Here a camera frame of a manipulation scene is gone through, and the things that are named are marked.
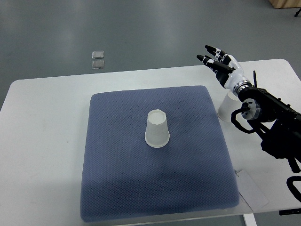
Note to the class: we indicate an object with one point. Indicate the wooden furniture corner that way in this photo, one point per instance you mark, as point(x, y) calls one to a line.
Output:
point(279, 4)

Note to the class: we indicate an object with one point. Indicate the black table bracket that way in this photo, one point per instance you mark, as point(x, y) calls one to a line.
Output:
point(290, 212)

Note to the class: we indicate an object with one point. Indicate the white paper tag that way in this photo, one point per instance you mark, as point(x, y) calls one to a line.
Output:
point(250, 192)

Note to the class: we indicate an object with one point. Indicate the upper silver floor plate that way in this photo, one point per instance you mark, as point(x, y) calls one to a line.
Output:
point(98, 54)

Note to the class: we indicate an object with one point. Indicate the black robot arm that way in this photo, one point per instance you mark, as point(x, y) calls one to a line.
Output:
point(276, 123)

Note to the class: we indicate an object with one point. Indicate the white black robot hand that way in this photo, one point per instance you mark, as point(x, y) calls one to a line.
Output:
point(226, 68)

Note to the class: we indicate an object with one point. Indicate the black object top right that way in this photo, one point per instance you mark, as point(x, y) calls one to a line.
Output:
point(297, 13)

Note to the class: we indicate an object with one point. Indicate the white table leg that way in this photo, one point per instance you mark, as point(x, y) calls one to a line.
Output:
point(249, 220)

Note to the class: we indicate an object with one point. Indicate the white paper cup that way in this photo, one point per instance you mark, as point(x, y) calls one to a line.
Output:
point(157, 133)
point(229, 104)

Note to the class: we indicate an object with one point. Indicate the blue fabric cushion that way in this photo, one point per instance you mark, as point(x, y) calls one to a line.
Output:
point(123, 177)

